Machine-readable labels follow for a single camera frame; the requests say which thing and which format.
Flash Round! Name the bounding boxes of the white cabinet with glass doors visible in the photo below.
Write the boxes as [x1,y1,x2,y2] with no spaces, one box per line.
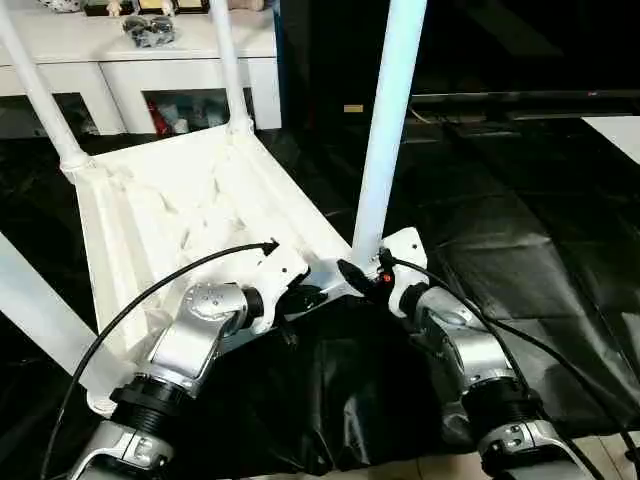
[0,0,283,137]

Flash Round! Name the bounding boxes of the flat white board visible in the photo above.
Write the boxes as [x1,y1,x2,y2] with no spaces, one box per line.
[582,115,640,167]

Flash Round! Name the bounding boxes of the red bottle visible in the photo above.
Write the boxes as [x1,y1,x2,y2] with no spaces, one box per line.
[148,99,170,136]

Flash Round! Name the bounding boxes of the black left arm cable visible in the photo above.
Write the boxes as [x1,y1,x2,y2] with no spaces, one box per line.
[39,239,280,480]

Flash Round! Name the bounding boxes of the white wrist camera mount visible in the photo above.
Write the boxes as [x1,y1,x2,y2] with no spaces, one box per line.
[379,227,431,318]
[247,239,311,337]

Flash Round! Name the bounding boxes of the white plastic table leg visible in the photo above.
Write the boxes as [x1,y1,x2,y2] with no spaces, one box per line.
[351,0,430,275]
[0,232,137,402]
[208,0,257,137]
[0,0,97,175]

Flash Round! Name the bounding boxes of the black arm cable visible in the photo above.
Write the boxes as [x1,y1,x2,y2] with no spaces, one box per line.
[39,239,280,480]
[382,247,640,480]

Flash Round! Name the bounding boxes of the white plastic table top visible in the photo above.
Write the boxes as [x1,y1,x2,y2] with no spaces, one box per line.
[59,124,375,420]

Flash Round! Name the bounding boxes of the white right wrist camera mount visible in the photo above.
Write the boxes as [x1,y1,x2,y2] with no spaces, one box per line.
[379,227,431,318]

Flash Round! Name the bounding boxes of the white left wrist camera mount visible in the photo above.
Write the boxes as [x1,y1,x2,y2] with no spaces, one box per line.
[247,239,311,337]

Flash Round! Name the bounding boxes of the dark object on cabinet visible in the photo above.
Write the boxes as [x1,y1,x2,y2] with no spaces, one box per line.
[122,14,180,50]

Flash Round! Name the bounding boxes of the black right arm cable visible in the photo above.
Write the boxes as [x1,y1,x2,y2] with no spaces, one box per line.
[382,247,640,480]

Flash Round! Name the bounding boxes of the black mat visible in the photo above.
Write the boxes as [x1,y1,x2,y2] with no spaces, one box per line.
[0,127,640,476]

